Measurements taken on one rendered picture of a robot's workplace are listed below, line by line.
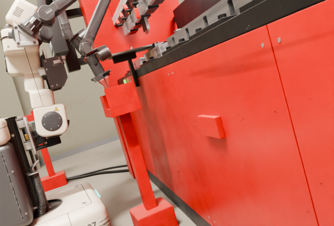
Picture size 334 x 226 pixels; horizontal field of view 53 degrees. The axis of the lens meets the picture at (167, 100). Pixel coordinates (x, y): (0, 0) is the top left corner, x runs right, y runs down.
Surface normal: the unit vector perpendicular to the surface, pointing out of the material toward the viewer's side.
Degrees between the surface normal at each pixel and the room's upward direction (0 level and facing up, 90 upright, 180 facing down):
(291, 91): 90
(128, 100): 90
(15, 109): 90
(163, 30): 90
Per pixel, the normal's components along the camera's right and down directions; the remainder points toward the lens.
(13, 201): 0.36, -0.04
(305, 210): -0.92, 0.28
